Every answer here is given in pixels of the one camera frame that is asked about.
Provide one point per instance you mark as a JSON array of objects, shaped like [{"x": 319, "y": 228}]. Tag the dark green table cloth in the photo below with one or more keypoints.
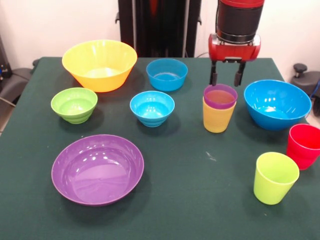
[{"x": 187, "y": 162}]

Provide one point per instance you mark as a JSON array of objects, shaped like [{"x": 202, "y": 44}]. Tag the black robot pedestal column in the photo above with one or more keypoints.
[{"x": 160, "y": 25}]

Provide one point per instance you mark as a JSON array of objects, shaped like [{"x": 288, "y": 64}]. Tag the small light blue ribbed bowl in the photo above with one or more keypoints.
[{"x": 152, "y": 112}]

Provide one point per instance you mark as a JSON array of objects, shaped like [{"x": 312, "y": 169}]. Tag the black pedestal foot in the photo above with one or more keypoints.
[
  {"x": 303, "y": 80},
  {"x": 13, "y": 80}
]

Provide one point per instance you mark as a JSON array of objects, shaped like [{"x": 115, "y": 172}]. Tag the purple cup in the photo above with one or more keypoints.
[{"x": 220, "y": 98}]

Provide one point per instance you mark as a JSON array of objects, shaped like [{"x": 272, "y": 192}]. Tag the yellow cup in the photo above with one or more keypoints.
[{"x": 217, "y": 120}]

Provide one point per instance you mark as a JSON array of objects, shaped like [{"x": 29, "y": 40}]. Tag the wide purple bowl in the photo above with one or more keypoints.
[{"x": 97, "y": 175}]

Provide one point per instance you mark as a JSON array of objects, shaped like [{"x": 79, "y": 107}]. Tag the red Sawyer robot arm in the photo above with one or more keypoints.
[{"x": 237, "y": 20}]

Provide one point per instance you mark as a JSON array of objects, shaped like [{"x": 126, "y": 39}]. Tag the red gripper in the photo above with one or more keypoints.
[{"x": 232, "y": 51}]

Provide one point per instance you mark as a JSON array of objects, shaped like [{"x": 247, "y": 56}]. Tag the lime green cup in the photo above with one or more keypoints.
[{"x": 272, "y": 185}]

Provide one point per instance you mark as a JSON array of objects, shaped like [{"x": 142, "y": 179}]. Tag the small green ribbed bowl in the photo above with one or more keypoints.
[{"x": 73, "y": 110}]

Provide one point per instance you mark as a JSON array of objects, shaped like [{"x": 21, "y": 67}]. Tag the medium blue bowl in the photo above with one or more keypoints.
[{"x": 167, "y": 80}]

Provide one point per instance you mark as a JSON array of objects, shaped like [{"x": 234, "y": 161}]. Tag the red cup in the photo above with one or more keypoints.
[{"x": 303, "y": 150}]

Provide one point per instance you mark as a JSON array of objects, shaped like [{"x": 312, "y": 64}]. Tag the large orange bowl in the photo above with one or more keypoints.
[{"x": 100, "y": 77}]

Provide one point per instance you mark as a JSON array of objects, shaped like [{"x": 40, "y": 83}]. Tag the large blue bowl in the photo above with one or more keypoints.
[{"x": 277, "y": 115}]

